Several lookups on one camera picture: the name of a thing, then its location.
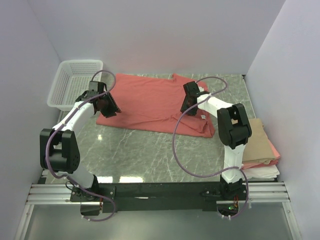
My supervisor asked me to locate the red t-shirt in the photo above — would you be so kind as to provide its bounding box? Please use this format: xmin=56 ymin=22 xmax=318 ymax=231
xmin=96 ymin=73 xmax=215 ymax=138

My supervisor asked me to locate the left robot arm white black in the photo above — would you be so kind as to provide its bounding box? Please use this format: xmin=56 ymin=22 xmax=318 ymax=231
xmin=39 ymin=81 xmax=121 ymax=201

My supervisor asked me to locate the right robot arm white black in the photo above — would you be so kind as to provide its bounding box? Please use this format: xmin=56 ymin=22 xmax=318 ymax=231
xmin=180 ymin=81 xmax=252 ymax=200

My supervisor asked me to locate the white plastic basket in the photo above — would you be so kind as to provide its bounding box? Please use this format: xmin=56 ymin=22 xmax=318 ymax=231
xmin=47 ymin=59 xmax=104 ymax=112

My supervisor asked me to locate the folded tan t-shirt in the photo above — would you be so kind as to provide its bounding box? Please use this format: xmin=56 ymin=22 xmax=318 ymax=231
xmin=242 ymin=118 xmax=276 ymax=163

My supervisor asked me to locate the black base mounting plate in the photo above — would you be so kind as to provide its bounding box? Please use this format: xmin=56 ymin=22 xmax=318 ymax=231
xmin=70 ymin=181 xmax=247 ymax=215

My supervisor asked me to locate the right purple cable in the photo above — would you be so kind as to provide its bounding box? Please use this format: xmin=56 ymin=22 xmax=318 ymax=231
xmin=173 ymin=76 xmax=250 ymax=219

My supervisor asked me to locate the purple cable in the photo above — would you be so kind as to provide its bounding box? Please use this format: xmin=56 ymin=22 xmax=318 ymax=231
xmin=173 ymin=76 xmax=250 ymax=219
xmin=44 ymin=70 xmax=117 ymax=223

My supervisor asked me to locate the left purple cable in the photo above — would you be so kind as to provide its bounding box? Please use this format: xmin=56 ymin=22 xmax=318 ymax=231
xmin=44 ymin=70 xmax=117 ymax=223

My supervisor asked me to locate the aluminium rail frame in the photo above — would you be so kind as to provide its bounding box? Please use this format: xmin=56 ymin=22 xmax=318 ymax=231
xmin=13 ymin=109 xmax=291 ymax=240

